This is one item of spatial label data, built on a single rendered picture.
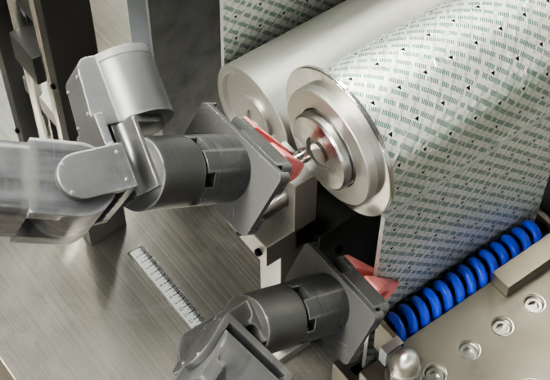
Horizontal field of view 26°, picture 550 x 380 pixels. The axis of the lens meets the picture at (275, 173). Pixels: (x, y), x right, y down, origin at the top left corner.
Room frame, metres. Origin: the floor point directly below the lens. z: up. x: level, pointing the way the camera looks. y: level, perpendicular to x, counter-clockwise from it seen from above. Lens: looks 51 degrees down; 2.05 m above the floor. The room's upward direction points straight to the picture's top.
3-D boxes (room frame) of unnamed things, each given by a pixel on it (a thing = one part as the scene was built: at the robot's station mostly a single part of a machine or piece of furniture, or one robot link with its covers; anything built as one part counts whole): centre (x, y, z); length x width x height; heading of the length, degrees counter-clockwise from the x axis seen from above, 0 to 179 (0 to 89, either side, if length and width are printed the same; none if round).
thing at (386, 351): (0.59, -0.11, 1.04); 0.02 x 0.01 x 0.02; 127
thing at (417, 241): (0.70, -0.19, 1.11); 0.23 x 0.01 x 0.18; 127
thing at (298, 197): (0.68, 0.00, 1.05); 0.06 x 0.05 x 0.31; 127
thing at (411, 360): (0.56, -0.12, 1.05); 0.04 x 0.04 x 0.04
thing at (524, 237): (0.68, -0.20, 1.03); 0.21 x 0.04 x 0.03; 127
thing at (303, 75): (0.68, -0.06, 1.25); 0.15 x 0.01 x 0.15; 37
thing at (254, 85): (0.84, -0.08, 1.18); 0.26 x 0.12 x 0.12; 127
